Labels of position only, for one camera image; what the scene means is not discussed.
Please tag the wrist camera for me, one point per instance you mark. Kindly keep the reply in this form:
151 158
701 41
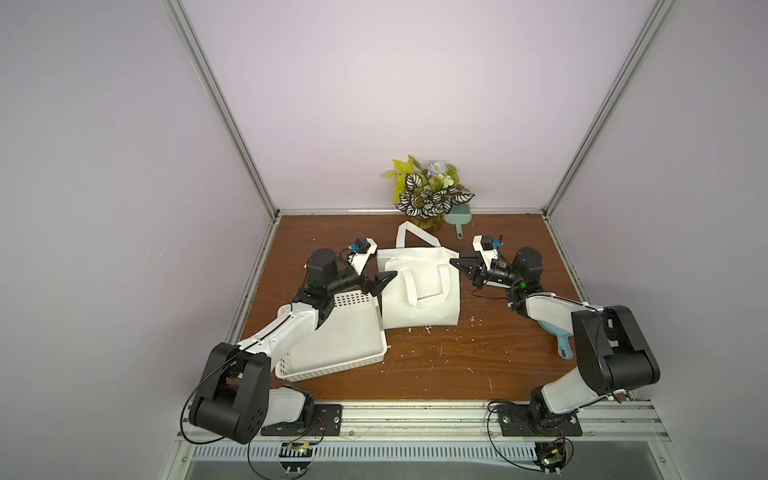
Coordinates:
360 252
487 247

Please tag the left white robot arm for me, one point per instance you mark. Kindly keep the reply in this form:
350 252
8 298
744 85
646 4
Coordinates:
234 397

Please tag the green small scoop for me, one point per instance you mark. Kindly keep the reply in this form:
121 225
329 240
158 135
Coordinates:
459 216

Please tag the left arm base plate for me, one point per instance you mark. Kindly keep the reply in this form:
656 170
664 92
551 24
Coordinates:
324 420

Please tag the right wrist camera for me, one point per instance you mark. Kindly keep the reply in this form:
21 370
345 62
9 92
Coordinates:
487 247

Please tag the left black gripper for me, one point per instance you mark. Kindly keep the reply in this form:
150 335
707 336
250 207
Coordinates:
370 288

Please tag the left connector board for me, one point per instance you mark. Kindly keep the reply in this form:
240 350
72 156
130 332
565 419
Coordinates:
295 458

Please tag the aluminium front rail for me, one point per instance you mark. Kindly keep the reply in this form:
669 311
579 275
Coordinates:
421 420

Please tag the artificial potted plant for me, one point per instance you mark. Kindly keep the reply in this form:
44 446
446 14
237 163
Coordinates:
426 194

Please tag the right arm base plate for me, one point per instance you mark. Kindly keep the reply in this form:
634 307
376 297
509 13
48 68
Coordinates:
531 421

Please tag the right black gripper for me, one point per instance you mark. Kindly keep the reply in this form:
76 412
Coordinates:
481 270

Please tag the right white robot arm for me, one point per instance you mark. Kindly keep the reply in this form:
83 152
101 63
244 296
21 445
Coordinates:
612 353

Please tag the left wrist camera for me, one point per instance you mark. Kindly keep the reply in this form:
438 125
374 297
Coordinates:
360 252

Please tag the white insulated delivery bag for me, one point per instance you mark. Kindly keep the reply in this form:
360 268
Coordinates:
426 289

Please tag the connector board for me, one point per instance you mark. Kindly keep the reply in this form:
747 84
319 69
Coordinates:
295 458
551 457

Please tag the right connector board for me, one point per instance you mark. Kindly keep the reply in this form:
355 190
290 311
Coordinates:
551 457

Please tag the white perforated plastic tray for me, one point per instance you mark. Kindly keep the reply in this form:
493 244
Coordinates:
350 338

